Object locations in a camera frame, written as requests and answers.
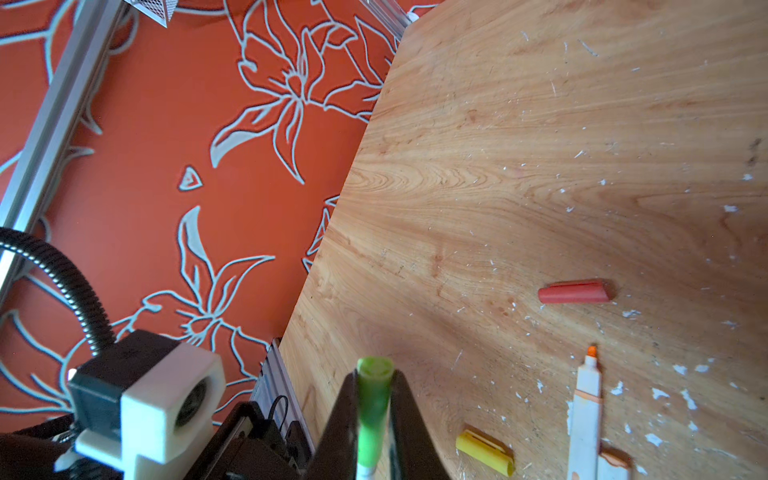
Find white pen orange tip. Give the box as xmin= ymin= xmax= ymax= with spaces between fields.
xmin=566 ymin=345 xmax=602 ymax=480

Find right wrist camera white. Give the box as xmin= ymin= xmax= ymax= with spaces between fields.
xmin=54 ymin=330 xmax=226 ymax=479

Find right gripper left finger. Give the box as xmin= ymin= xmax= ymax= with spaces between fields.
xmin=302 ymin=371 xmax=358 ymax=480

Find red pen cap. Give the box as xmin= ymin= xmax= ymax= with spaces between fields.
xmin=537 ymin=280 xmax=611 ymax=305

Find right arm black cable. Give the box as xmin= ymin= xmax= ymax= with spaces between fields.
xmin=0 ymin=226 xmax=116 ymax=355

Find yellow pen cap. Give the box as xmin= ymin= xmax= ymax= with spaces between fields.
xmin=455 ymin=429 xmax=515 ymax=478

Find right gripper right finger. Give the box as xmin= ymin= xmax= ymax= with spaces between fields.
xmin=389 ymin=370 xmax=450 ymax=480

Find white pen purple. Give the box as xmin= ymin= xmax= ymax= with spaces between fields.
xmin=596 ymin=450 xmax=631 ymax=480

